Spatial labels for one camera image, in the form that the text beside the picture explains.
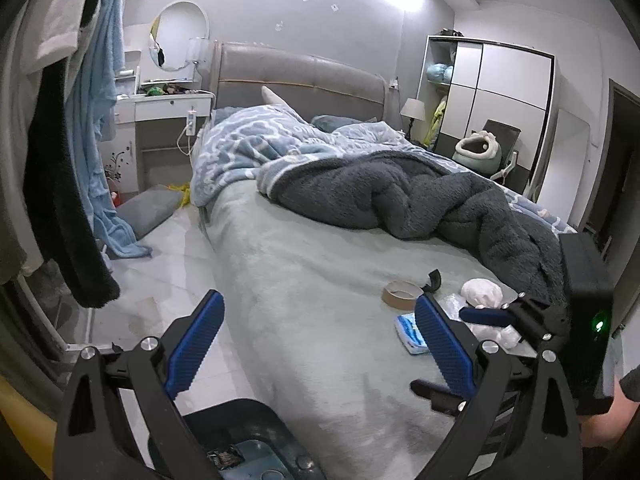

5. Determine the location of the white round pad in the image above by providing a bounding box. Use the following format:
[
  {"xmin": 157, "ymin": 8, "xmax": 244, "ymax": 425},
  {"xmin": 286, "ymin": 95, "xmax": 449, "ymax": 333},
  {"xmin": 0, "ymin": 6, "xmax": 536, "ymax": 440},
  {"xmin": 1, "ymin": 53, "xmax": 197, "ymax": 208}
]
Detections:
[{"xmin": 460, "ymin": 278, "xmax": 503, "ymax": 309}]

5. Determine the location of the clear plastic wrapper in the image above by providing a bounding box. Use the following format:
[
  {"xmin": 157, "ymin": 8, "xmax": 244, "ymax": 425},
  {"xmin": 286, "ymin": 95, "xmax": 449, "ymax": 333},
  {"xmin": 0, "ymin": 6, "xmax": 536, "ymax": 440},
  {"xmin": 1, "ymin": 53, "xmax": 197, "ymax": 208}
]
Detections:
[{"xmin": 436, "ymin": 294, "xmax": 469, "ymax": 322}]

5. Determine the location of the blue tissue packet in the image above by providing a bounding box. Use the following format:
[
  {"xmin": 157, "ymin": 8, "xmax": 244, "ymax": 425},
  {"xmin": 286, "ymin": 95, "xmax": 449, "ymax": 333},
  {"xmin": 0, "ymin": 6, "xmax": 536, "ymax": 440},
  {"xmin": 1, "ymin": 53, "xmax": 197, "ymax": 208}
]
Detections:
[{"xmin": 394, "ymin": 312, "xmax": 430, "ymax": 356}]

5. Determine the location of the black curved piece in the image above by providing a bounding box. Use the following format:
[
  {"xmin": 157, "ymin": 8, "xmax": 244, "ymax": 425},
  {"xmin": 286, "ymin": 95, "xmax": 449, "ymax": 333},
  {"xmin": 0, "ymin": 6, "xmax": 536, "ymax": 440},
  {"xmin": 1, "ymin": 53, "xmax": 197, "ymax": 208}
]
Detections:
[{"xmin": 422, "ymin": 269, "xmax": 442, "ymax": 294}]

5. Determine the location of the cardboard tape ring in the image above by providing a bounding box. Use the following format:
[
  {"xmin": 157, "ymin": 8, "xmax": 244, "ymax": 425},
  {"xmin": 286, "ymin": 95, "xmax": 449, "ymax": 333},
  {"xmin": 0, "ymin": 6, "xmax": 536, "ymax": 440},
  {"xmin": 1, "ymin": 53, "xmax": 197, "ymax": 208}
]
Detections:
[{"xmin": 380, "ymin": 278, "xmax": 426, "ymax": 312}]

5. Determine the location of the black snack packet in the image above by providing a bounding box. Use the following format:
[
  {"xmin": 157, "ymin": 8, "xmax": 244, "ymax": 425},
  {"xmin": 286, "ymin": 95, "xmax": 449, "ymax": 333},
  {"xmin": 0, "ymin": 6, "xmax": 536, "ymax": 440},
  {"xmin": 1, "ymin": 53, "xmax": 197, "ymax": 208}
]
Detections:
[{"xmin": 207, "ymin": 444, "xmax": 245, "ymax": 471}]

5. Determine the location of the dark green trash bin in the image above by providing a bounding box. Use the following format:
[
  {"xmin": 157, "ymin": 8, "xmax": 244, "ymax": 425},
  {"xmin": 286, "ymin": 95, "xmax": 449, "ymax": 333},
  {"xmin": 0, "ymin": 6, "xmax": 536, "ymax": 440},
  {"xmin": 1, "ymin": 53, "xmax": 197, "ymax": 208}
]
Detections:
[{"xmin": 160, "ymin": 399, "xmax": 326, "ymax": 479}]

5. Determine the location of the person right hand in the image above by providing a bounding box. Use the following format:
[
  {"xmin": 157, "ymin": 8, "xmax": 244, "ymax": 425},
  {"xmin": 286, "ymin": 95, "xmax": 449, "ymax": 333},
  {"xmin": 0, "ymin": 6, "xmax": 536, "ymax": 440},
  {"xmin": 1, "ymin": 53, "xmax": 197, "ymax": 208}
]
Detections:
[{"xmin": 580, "ymin": 382, "xmax": 639, "ymax": 450}]

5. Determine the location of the white clothes rack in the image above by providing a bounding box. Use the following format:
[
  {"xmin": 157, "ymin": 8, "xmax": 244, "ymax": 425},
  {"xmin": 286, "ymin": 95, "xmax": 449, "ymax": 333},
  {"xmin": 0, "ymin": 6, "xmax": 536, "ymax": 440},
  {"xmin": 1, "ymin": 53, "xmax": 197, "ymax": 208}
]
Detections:
[{"xmin": 14, "ymin": 266, "xmax": 119, "ymax": 362}]

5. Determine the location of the bed with grey-green sheet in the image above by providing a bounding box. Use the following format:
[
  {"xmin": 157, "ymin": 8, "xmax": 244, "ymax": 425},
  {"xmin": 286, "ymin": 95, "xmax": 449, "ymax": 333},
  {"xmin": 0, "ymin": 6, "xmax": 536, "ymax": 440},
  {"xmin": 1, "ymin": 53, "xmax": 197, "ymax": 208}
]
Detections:
[{"xmin": 198, "ymin": 180, "xmax": 518, "ymax": 479}]

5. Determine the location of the black office chair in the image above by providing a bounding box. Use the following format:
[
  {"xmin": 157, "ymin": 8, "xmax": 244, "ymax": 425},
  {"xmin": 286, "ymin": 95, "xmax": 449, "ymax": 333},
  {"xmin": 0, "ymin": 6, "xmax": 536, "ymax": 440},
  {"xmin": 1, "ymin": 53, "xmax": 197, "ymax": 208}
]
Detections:
[{"xmin": 484, "ymin": 119, "xmax": 521, "ymax": 183}]

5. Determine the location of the grey floor cushion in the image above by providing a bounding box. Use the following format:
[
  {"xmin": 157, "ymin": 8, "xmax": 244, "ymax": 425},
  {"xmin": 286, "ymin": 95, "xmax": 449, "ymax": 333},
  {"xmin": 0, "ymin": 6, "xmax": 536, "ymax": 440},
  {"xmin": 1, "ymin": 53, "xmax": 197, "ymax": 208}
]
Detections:
[{"xmin": 116, "ymin": 185, "xmax": 183, "ymax": 240}]

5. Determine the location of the dark grey fluffy blanket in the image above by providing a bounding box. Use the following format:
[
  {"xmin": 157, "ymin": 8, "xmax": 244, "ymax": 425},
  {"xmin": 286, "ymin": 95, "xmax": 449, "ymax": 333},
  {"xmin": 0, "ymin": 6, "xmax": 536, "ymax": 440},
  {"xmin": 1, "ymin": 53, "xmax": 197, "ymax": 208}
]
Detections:
[{"xmin": 259, "ymin": 151, "xmax": 566, "ymax": 306}]

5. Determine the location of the green white plush pet bed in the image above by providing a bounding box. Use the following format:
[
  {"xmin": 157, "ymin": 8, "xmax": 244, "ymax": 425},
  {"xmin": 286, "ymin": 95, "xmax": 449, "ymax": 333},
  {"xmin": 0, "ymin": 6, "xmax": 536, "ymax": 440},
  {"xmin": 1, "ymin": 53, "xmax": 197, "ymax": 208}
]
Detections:
[{"xmin": 452, "ymin": 130, "xmax": 502, "ymax": 177}]

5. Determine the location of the hanging black garment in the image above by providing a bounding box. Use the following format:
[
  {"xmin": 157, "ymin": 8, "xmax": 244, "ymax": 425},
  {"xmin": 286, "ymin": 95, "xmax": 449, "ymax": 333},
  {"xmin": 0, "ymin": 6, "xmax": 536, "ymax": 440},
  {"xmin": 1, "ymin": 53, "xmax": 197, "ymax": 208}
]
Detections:
[{"xmin": 23, "ymin": 61, "xmax": 120, "ymax": 309}]

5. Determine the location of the blue patterned duvet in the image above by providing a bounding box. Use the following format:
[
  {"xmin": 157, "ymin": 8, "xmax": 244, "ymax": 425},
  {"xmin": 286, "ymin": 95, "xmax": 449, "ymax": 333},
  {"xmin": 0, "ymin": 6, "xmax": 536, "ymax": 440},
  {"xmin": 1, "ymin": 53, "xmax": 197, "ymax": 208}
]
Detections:
[{"xmin": 191, "ymin": 105, "xmax": 572, "ymax": 234}]

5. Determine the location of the bedside table lamp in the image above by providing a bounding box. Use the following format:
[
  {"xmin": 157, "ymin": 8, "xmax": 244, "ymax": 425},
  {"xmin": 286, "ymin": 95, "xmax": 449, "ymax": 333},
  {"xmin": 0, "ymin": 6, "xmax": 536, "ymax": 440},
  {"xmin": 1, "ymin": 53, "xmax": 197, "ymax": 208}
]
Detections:
[{"xmin": 400, "ymin": 98, "xmax": 425, "ymax": 141}]

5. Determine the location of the white vanity desk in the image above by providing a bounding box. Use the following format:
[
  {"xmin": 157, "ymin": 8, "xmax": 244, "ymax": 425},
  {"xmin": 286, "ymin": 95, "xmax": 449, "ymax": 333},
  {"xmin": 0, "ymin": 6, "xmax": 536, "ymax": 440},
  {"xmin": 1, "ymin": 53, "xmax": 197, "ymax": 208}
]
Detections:
[{"xmin": 99, "ymin": 67, "xmax": 215, "ymax": 198}]

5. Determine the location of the white power strip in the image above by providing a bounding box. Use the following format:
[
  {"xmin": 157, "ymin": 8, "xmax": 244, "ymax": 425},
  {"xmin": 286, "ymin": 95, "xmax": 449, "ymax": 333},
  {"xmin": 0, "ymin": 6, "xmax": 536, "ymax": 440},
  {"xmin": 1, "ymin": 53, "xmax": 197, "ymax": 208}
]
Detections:
[{"xmin": 186, "ymin": 108, "xmax": 198, "ymax": 136}]

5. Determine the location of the white wardrobe cabinet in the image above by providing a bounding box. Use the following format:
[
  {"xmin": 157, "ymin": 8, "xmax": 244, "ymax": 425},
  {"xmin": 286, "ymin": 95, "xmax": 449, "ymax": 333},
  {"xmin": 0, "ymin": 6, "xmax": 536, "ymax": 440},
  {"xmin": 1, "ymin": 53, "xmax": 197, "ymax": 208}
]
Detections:
[{"xmin": 413, "ymin": 35, "xmax": 559, "ymax": 200}]

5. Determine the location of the blue plush on shelf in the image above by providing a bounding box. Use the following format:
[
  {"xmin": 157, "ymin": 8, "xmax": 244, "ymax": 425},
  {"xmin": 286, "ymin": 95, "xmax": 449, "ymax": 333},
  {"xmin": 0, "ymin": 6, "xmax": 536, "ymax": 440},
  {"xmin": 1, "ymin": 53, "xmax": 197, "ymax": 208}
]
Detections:
[{"xmin": 426, "ymin": 63, "xmax": 454, "ymax": 84}]

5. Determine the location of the teal pillow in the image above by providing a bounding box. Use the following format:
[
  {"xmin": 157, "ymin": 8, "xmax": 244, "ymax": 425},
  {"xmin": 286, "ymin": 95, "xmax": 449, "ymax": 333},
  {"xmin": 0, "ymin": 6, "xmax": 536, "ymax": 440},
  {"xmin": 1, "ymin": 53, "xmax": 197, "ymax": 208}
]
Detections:
[{"xmin": 310, "ymin": 114, "xmax": 361, "ymax": 133}]

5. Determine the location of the white pillow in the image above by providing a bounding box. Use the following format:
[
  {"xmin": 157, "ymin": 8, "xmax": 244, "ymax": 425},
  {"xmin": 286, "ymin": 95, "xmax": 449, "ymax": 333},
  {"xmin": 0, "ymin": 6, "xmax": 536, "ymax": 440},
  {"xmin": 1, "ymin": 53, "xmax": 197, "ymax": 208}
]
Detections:
[{"xmin": 260, "ymin": 84, "xmax": 292, "ymax": 108}]

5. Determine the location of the light blue hanging towel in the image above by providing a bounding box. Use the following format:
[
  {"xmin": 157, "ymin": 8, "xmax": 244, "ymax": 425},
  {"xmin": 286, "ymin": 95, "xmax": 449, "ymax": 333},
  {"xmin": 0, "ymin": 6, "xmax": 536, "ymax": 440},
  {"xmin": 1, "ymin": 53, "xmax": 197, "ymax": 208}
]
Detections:
[{"xmin": 65, "ymin": 0, "xmax": 151, "ymax": 259}]

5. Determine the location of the grey padded headboard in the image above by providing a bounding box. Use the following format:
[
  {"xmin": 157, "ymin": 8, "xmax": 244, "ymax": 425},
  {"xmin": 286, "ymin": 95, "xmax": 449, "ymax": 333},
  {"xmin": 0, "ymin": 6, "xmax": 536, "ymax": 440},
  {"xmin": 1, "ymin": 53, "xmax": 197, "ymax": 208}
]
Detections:
[{"xmin": 209, "ymin": 42, "xmax": 401, "ymax": 128}]

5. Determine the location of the round vanity mirror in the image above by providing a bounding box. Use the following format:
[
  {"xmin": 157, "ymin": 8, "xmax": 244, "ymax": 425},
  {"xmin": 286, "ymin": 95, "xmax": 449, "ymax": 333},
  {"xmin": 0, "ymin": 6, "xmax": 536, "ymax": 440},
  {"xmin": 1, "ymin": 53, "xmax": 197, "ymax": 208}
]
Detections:
[{"xmin": 149, "ymin": 0, "xmax": 209, "ymax": 73}]

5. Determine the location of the hanging white t-shirt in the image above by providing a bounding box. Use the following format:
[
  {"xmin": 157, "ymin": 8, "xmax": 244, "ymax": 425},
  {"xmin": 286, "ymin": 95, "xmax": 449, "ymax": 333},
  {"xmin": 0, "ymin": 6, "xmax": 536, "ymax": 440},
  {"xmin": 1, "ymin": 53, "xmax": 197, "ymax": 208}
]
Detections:
[{"xmin": 20, "ymin": 0, "xmax": 86, "ymax": 75}]

